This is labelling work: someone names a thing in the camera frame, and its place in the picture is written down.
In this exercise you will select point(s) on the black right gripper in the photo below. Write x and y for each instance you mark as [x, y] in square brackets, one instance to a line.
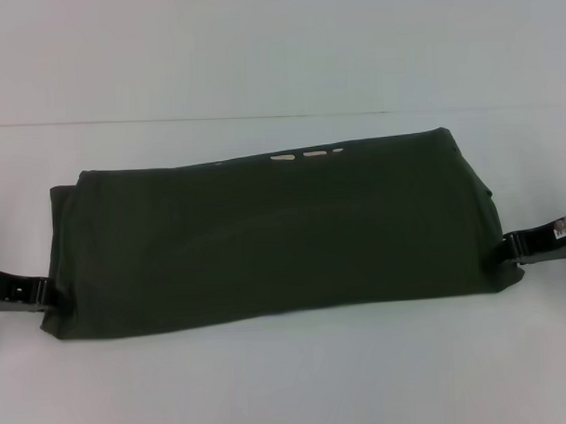
[556, 246]

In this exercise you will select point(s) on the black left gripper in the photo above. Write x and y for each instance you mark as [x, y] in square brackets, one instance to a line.
[11, 291]

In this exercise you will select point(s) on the dark green t-shirt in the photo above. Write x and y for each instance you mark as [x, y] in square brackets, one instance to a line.
[284, 240]

